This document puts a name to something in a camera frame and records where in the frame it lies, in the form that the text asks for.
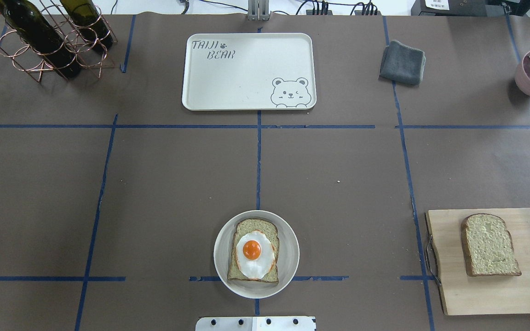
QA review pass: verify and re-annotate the copper wire bottle rack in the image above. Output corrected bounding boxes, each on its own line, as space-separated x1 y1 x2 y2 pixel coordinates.
0 0 117 82

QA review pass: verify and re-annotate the fried egg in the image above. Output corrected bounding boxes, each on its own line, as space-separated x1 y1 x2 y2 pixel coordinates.
234 230 275 280

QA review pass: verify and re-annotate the cream bear serving tray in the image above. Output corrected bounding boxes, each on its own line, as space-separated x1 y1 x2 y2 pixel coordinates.
181 32 317 111

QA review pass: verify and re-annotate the wooden cutting board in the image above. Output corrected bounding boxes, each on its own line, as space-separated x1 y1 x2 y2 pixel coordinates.
426 208 530 315

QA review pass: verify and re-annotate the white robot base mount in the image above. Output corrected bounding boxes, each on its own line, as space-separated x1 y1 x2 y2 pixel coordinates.
195 316 317 331

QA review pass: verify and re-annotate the plain bread slice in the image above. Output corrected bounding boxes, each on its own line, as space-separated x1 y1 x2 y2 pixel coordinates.
461 212 522 277

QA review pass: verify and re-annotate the folded grey cloth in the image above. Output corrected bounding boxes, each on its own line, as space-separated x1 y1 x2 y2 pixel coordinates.
379 40 426 86

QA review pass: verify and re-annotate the dark green wine bottle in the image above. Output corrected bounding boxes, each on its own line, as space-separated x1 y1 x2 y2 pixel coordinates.
0 0 81 78

